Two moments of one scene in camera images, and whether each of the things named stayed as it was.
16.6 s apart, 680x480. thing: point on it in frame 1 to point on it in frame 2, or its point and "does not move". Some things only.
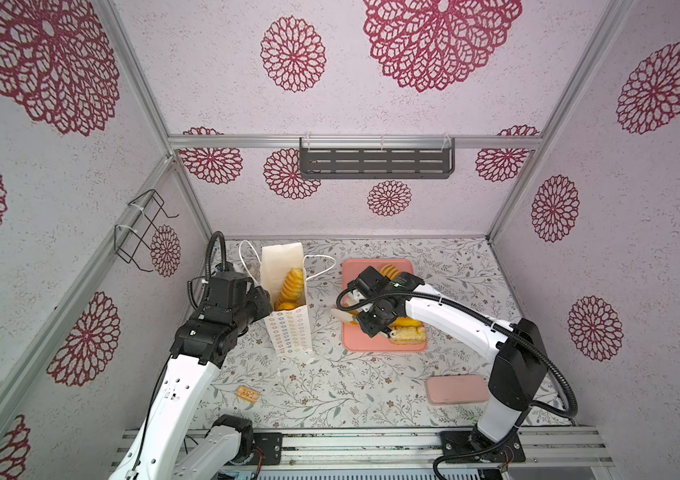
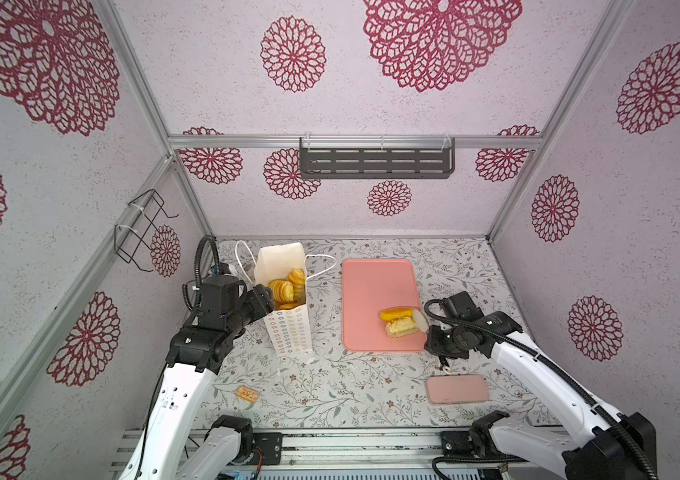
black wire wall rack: (134, 244) does not move
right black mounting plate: (459, 442) does not move
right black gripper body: (371, 320) to (444, 342)
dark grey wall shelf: (376, 157) does not move
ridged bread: (391, 272) to (282, 290)
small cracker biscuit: (246, 393) does not move
